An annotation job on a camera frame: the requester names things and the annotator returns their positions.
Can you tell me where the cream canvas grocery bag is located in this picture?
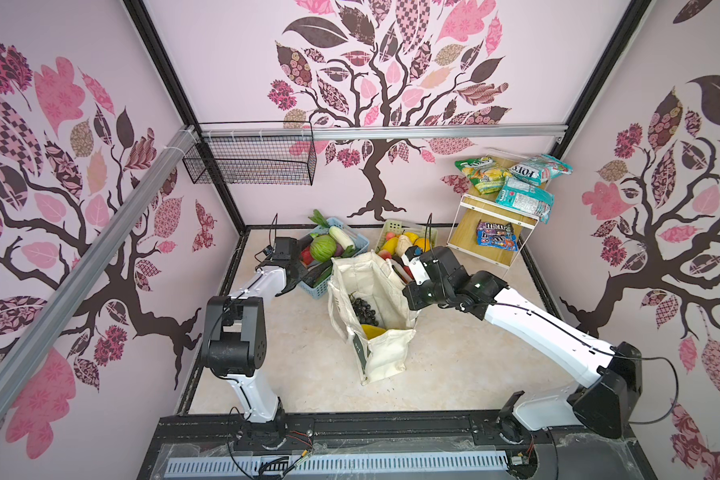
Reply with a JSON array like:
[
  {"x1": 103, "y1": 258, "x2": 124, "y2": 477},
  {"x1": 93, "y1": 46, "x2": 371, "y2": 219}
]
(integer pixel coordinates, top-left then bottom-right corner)
[{"x1": 327, "y1": 252, "x2": 418, "y2": 386}]

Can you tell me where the black grape bunch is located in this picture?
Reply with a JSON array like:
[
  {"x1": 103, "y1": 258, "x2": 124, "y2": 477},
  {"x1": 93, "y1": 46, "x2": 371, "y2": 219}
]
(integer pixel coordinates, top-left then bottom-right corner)
[{"x1": 350, "y1": 296, "x2": 380, "y2": 327}]

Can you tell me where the yellow lemon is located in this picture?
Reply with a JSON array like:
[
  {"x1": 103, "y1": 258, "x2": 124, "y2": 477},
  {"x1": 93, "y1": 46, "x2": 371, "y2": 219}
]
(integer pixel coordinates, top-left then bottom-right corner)
[{"x1": 361, "y1": 324, "x2": 386, "y2": 340}]

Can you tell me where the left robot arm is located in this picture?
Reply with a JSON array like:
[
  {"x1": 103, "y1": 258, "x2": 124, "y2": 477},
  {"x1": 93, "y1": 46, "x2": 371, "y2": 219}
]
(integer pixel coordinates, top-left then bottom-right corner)
[{"x1": 199, "y1": 237, "x2": 308, "y2": 424}]

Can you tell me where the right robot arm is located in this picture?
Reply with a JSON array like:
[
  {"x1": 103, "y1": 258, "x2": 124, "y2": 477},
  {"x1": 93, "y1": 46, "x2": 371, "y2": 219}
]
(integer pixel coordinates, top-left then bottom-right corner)
[{"x1": 402, "y1": 247, "x2": 642, "y2": 444}]

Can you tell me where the green yellow snack bag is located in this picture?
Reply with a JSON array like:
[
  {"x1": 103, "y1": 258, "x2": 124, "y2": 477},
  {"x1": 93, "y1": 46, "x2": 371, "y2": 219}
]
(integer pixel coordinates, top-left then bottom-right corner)
[{"x1": 454, "y1": 157, "x2": 511, "y2": 195}]

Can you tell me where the teal white snack bag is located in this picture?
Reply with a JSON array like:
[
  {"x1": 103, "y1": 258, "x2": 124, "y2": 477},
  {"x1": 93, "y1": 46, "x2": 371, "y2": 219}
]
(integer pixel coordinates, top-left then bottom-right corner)
[{"x1": 509, "y1": 155, "x2": 573, "y2": 186}]

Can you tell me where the green cabbage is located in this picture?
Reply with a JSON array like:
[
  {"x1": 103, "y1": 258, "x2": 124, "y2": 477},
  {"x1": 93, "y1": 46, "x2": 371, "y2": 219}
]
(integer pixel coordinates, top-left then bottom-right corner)
[{"x1": 309, "y1": 235, "x2": 337, "y2": 263}]

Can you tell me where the orange fruit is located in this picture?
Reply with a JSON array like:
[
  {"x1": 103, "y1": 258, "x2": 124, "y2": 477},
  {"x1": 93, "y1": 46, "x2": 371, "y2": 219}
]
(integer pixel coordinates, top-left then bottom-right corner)
[{"x1": 414, "y1": 237, "x2": 432, "y2": 252}]

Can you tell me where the green cucumber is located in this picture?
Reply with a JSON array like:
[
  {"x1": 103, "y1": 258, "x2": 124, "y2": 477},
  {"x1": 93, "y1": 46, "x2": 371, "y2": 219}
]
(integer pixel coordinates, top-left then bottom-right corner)
[{"x1": 312, "y1": 264, "x2": 333, "y2": 288}]

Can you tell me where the beige pear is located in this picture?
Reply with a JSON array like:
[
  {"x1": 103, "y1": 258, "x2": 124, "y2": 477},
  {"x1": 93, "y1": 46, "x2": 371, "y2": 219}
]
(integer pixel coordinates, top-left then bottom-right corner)
[{"x1": 395, "y1": 234, "x2": 413, "y2": 258}]

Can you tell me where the white daikon radish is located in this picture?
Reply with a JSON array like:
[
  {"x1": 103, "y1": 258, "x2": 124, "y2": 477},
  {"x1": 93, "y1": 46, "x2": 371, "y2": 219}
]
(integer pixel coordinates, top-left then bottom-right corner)
[{"x1": 329, "y1": 226, "x2": 354, "y2": 251}]

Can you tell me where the white wooden shelf rack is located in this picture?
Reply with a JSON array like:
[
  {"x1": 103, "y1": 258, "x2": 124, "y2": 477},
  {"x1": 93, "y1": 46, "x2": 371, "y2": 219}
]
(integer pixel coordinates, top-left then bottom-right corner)
[{"x1": 447, "y1": 157, "x2": 553, "y2": 268}]

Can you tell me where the blue plastic vegetable basket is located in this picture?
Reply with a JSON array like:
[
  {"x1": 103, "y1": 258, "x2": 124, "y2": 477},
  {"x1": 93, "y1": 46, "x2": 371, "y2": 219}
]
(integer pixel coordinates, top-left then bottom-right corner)
[{"x1": 300, "y1": 212, "x2": 370, "y2": 300}]

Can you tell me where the green plastic fruit basket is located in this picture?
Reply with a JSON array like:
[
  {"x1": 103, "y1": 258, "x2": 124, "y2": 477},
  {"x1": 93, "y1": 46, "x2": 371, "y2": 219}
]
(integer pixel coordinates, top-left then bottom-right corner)
[{"x1": 373, "y1": 220, "x2": 438, "y2": 265}]

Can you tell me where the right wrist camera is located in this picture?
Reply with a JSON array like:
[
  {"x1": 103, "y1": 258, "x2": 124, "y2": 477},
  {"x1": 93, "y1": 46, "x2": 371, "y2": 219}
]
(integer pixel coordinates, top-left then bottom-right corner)
[{"x1": 402, "y1": 253, "x2": 430, "y2": 285}]

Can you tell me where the black wire wall basket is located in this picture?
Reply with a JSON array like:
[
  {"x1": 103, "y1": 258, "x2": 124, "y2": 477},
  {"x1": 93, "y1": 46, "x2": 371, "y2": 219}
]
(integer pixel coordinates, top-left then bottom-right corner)
[{"x1": 183, "y1": 120, "x2": 317, "y2": 186}]

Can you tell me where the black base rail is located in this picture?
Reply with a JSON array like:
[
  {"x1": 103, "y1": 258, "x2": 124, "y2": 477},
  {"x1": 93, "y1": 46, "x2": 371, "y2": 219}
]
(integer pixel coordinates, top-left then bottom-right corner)
[{"x1": 137, "y1": 409, "x2": 656, "y2": 479}]

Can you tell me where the white cable duct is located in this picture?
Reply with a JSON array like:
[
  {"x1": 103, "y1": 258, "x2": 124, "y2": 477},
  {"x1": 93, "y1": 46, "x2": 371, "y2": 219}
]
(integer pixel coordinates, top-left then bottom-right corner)
[{"x1": 162, "y1": 451, "x2": 508, "y2": 479}]

